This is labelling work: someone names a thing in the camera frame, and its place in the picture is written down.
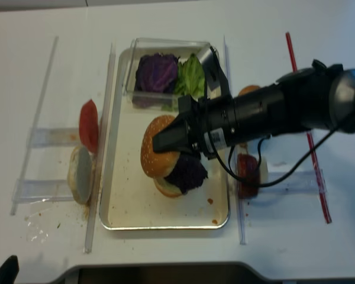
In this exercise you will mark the clear rail left of tray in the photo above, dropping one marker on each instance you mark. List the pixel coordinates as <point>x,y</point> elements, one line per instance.
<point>96,180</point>

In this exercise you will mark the sesame bun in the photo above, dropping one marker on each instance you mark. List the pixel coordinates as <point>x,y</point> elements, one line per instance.
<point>156,165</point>
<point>248,89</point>

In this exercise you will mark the silver metal tray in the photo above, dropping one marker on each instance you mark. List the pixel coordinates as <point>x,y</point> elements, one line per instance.
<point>130,199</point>

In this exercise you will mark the black object bottom left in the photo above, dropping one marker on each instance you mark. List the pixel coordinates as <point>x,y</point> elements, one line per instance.
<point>9,270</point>

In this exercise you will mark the clear far left rail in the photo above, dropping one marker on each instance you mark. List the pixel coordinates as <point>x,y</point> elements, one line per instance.
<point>35,118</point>

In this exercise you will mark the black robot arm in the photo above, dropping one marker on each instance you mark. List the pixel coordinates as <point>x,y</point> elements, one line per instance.
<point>319,97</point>

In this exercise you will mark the red plastic strip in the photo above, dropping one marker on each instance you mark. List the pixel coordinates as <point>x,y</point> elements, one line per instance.
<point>318,172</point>

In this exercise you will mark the pale bread bun left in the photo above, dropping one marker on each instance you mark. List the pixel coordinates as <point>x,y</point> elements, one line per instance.
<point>80,174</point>

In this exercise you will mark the bottom bun on tray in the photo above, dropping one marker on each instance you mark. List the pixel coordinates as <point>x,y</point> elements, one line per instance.
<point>167,189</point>

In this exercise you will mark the sesame top bun front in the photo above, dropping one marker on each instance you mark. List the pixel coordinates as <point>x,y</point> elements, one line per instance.
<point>156,165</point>

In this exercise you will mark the clear plastic container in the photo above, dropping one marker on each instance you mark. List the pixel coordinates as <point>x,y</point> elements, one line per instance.
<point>149,46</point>

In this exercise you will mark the clear holder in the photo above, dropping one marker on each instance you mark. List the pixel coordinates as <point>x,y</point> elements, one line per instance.
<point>29,191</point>
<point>53,137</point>
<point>301,182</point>

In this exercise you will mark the clear holder upper left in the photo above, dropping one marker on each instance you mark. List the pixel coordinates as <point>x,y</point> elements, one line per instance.
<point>53,137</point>

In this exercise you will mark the green lettuce in container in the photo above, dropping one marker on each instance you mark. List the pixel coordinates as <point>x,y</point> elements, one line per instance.
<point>190,79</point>

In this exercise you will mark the tomato slice left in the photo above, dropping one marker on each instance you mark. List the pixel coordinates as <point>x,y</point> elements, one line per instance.
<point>88,126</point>

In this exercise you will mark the purple cabbage leaf in container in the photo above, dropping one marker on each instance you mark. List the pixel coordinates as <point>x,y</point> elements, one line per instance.
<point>155,74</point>

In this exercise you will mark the sesame bun rear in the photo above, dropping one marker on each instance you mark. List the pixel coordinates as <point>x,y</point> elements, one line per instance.
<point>248,89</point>

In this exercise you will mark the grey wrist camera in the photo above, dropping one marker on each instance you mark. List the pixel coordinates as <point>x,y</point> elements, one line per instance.
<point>214,75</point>

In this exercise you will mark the clear holder lower left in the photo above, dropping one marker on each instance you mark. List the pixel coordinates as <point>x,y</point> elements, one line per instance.
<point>29,191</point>

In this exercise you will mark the clear holder lower right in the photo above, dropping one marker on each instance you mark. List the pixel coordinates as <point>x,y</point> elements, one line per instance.
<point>301,182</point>

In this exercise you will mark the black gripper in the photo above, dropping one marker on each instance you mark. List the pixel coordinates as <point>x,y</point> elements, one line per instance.
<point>185,133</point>

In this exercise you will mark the red meat slices stack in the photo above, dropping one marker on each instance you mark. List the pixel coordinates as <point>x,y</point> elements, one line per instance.
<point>247,168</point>

